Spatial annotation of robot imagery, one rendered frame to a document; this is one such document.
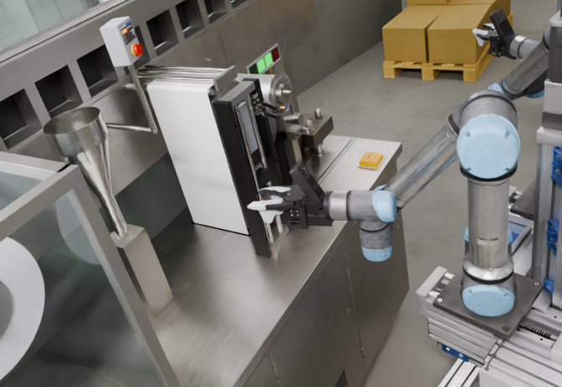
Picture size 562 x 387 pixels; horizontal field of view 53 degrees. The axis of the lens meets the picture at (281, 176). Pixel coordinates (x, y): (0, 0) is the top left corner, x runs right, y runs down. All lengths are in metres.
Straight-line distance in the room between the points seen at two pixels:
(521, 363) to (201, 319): 0.86
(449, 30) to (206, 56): 2.85
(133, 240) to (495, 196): 0.93
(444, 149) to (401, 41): 3.53
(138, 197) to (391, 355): 1.32
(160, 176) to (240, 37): 0.67
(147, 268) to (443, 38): 3.55
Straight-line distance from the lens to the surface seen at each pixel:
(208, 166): 1.80
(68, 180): 1.04
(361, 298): 2.18
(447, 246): 3.10
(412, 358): 2.60
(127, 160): 1.88
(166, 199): 2.04
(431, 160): 1.39
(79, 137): 1.40
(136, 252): 1.60
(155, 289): 1.69
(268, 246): 1.76
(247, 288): 1.70
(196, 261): 1.86
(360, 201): 1.34
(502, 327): 1.63
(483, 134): 1.17
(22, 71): 1.64
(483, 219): 1.31
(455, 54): 4.75
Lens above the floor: 2.03
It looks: 32 degrees down
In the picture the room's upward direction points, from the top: 13 degrees counter-clockwise
